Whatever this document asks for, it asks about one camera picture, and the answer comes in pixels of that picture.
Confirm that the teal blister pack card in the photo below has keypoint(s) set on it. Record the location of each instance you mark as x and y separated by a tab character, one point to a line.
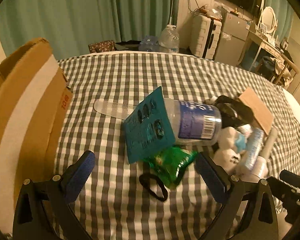
148	129

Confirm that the crushed blue plastic bottle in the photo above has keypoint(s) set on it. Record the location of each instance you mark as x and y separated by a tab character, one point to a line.
149	44

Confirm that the clear tape roll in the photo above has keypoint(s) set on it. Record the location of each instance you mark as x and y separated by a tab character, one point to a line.
258	172

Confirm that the white vanity desk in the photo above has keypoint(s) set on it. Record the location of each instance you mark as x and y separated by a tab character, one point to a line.
262	44

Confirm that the brown cardboard box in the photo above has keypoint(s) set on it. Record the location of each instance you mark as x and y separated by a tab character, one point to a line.
34	98

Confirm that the white printed cream tube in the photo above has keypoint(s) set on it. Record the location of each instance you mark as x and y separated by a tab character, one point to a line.
253	148

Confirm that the dark patterned floor bag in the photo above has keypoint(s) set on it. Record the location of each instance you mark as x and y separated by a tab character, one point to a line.
100	47

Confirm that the white plastic tube stick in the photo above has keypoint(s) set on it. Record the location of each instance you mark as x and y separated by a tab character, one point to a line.
265	153

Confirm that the green curtain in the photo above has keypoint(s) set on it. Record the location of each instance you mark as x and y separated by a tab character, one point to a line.
71	26

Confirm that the wooden chair with clothes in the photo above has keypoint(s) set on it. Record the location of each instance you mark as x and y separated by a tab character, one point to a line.
279	71

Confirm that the white hard suitcase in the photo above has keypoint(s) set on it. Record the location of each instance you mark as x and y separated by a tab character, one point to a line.
204	36

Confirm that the white oval vanity mirror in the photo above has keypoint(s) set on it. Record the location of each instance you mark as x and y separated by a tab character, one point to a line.
268	21

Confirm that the green checkered bedsheet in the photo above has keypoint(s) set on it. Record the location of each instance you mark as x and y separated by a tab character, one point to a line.
113	204

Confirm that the clear bottle blue label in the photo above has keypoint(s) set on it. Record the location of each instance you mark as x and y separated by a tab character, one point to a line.
193	123

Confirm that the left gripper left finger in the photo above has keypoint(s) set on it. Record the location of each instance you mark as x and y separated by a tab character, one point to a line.
30	218

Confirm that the large clear water jug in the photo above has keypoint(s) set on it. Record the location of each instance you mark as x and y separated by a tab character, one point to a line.
169	38

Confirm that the green snack bag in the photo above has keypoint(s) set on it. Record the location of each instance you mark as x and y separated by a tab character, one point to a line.
170	164

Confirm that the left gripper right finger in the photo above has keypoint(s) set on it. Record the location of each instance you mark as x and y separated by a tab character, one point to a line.
253	200

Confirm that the clear plastic comb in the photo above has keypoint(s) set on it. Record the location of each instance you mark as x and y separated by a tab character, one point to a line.
113	109

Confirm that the dark translucent plastic cup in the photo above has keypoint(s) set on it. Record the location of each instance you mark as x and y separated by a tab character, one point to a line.
233	113

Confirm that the grey mini fridge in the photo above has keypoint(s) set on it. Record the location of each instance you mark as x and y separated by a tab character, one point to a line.
231	41

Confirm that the white plush bear toy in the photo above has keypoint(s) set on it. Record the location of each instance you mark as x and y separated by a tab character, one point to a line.
231	147

